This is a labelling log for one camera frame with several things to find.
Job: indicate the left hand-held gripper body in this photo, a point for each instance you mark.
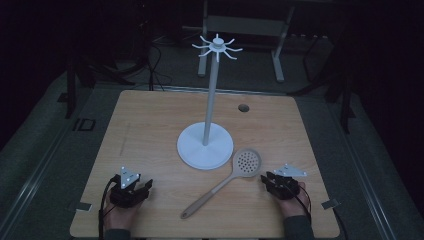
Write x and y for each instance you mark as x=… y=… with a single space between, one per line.
x=124 y=195

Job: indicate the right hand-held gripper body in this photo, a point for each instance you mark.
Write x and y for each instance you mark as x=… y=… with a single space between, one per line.
x=286 y=186

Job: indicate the person's right hand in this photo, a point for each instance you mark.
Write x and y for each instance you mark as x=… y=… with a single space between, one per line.
x=295 y=205

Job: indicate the person's left hand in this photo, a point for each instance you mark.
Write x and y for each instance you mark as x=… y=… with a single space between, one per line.
x=120 y=216

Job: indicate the beige slotted spoon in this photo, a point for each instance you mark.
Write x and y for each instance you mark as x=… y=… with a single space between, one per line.
x=247 y=163

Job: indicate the white hook stand rack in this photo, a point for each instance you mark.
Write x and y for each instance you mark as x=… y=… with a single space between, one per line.
x=205 y=148

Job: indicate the black tripod stand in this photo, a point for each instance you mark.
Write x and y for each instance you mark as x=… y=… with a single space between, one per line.
x=83 y=73
x=343 y=86

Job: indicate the metal table edge bracket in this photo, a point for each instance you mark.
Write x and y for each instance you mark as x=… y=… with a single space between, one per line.
x=84 y=206
x=330 y=203

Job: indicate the grey metal desk frame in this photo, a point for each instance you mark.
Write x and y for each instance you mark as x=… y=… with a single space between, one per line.
x=245 y=26

